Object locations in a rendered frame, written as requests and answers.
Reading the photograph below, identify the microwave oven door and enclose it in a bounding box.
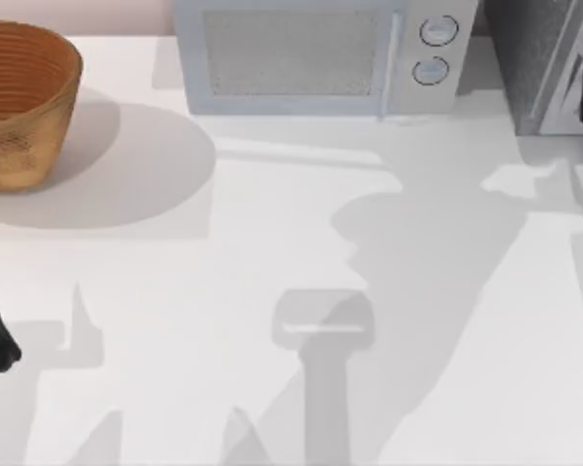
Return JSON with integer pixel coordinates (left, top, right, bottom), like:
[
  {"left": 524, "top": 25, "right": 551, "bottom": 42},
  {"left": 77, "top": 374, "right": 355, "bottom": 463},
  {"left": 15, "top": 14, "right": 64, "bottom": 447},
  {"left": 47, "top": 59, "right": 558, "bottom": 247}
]
[{"left": 170, "top": 0, "right": 403, "bottom": 117}]

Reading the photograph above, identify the pale microwave oven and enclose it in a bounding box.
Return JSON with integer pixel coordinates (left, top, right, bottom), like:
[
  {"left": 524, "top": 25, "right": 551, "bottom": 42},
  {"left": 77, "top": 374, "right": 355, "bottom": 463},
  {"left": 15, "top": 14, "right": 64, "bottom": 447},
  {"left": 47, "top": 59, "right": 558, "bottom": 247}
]
[{"left": 170, "top": 0, "right": 480, "bottom": 120}]

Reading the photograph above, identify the round microwave knob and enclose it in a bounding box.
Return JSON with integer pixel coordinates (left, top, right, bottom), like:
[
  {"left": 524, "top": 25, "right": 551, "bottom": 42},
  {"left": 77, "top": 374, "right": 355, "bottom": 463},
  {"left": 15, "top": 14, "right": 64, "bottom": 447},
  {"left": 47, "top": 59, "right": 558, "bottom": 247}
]
[
  {"left": 419, "top": 14, "right": 461, "bottom": 48},
  {"left": 411, "top": 54, "right": 451, "bottom": 87}
]

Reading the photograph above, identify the brown woven basket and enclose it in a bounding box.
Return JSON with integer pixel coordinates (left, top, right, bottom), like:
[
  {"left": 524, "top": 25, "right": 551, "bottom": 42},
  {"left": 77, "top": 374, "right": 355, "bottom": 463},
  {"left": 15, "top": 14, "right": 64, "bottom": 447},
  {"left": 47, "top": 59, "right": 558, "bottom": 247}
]
[{"left": 0, "top": 20, "right": 85, "bottom": 194}]

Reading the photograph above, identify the grey cabinet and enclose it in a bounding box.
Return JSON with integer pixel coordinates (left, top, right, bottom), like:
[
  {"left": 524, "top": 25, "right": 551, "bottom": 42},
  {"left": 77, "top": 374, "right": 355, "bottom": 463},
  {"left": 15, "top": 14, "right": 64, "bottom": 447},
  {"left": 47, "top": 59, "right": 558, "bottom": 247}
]
[{"left": 483, "top": 0, "right": 583, "bottom": 139}]

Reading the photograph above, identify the microwave door handle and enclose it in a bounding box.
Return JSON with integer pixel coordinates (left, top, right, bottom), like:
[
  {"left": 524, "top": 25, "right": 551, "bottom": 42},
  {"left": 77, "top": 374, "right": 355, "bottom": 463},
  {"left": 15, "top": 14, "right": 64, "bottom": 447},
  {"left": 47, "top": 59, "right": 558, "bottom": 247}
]
[{"left": 378, "top": 12, "right": 402, "bottom": 121}]

